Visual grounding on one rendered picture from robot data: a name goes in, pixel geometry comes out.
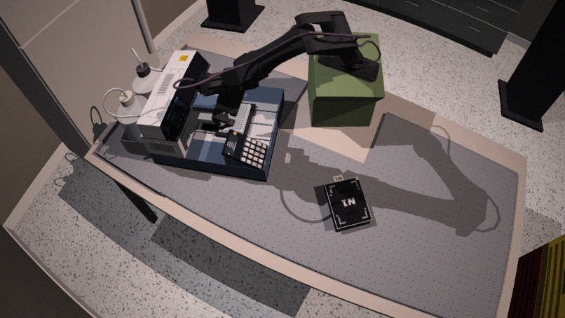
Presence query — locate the white plastic bottle with black cap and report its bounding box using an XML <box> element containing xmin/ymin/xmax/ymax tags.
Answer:
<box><xmin>132</xmin><ymin>62</ymin><xmax>162</xmax><ymax>99</ymax></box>

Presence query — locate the white flexible hose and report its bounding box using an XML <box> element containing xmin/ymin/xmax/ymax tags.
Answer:
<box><xmin>131</xmin><ymin>48</ymin><xmax>164</xmax><ymax>72</ymax></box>

